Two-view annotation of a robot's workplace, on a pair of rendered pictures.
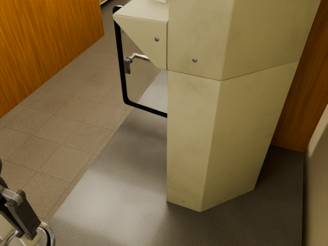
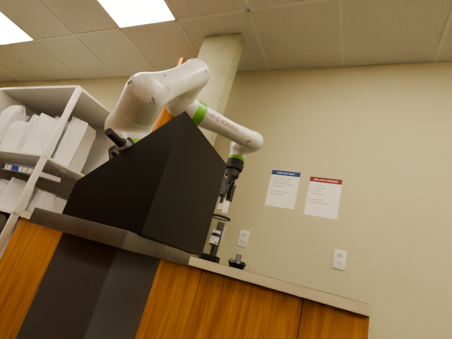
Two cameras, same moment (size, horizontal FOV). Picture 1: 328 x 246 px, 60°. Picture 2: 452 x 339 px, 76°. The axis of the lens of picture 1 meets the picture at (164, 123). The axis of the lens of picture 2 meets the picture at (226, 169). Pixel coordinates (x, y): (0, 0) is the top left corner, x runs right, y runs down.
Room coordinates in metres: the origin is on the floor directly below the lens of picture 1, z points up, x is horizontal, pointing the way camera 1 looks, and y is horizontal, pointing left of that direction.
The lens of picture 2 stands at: (0.14, 1.76, 0.91)
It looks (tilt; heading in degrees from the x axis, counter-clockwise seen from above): 19 degrees up; 276
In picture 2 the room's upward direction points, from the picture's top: 16 degrees clockwise
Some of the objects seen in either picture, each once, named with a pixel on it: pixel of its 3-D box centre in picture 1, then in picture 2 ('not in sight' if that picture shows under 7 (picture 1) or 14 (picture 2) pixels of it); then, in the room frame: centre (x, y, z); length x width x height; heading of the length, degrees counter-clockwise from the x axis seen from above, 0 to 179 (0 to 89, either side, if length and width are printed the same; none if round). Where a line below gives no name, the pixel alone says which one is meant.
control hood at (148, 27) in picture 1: (168, 14); not in sight; (0.67, -0.01, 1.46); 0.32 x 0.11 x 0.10; 159
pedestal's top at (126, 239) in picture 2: not in sight; (117, 238); (0.48, 0.91, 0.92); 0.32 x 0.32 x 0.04; 71
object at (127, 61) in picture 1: (127, 66); not in sight; (0.91, 0.13, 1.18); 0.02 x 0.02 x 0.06; 62
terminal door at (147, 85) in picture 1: (154, 70); not in sight; (0.87, 0.03, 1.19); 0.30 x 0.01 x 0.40; 62
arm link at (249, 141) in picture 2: not in sight; (232, 131); (0.30, 0.45, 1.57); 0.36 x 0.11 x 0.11; 31
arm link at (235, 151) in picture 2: not in sight; (239, 149); (0.25, 0.28, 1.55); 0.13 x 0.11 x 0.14; 121
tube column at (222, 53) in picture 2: not in sight; (212, 91); (0.61, -0.18, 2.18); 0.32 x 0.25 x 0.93; 159
